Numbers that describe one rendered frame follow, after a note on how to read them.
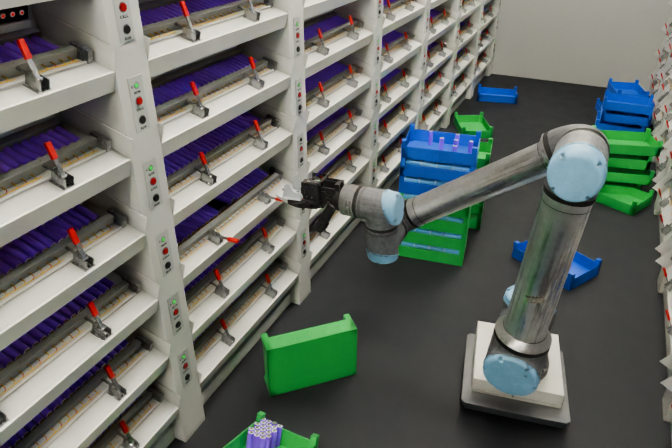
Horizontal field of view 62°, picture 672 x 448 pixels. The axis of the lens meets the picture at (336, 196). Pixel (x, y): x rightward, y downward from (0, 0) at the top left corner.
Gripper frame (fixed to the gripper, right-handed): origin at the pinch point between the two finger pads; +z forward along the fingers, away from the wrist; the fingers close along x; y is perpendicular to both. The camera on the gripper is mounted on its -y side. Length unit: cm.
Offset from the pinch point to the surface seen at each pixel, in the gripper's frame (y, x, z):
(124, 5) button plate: 60, 40, 6
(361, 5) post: 40, -95, 15
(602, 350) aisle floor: -70, -50, -95
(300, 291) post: -57, -26, 14
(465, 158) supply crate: -15, -78, -35
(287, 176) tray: -7.0, -24.7, 13.9
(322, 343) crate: -47.7, 6.7, -13.0
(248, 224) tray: -10.2, 4.3, 11.2
